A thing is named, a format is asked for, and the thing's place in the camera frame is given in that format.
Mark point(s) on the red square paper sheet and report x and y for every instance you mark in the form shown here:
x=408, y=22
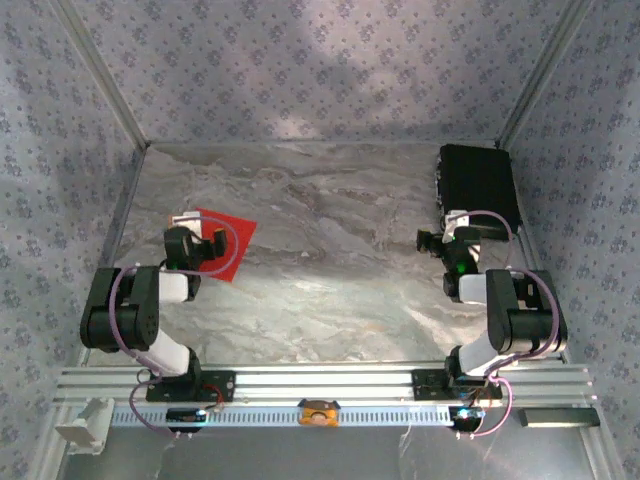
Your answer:
x=241, y=234

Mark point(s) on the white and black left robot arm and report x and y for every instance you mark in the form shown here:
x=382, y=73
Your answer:
x=170, y=287

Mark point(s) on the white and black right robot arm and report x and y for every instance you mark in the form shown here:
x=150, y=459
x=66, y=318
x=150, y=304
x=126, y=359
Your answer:
x=520, y=320

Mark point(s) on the black hard case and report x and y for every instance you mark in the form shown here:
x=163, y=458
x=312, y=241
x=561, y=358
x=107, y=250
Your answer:
x=475, y=180

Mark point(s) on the black left controller board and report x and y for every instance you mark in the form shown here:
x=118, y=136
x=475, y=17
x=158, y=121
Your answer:
x=182, y=415

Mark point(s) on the black controller board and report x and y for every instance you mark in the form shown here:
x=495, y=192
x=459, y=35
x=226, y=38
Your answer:
x=465, y=420
x=182, y=415

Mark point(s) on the black right controller board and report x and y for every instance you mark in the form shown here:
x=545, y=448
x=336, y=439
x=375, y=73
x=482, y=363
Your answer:
x=465, y=420

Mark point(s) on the orange cartoon figure sticker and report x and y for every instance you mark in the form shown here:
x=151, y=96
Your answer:
x=319, y=414

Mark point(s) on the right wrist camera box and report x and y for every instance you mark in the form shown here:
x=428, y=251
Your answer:
x=456, y=222

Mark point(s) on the aluminium side rail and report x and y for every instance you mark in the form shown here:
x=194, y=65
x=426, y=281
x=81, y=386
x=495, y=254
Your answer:
x=527, y=252
x=112, y=250

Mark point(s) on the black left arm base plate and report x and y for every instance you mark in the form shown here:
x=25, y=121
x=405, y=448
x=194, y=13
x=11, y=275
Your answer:
x=225, y=385

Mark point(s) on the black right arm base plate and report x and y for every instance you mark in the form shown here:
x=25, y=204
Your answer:
x=425, y=385

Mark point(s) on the aluminium mounting rail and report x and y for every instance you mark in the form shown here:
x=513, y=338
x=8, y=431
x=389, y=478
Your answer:
x=325, y=380

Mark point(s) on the aluminium frame post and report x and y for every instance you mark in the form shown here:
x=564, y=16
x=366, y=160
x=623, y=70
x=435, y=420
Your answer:
x=541, y=75
x=104, y=75

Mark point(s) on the white plastic bracket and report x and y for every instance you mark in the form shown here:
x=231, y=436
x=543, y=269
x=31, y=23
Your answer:
x=82, y=425

